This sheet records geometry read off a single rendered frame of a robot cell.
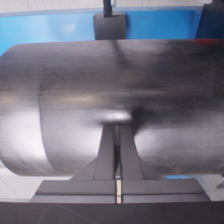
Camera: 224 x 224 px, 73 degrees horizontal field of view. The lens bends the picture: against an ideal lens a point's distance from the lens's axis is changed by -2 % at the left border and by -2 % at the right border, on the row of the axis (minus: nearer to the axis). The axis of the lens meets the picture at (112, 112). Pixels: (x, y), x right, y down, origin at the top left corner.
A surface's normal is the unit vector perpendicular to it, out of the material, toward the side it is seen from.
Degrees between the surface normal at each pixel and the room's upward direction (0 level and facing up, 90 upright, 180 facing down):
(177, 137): 90
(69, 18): 90
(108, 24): 90
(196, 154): 90
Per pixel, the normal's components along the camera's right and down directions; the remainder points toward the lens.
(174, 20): 0.00, 0.62
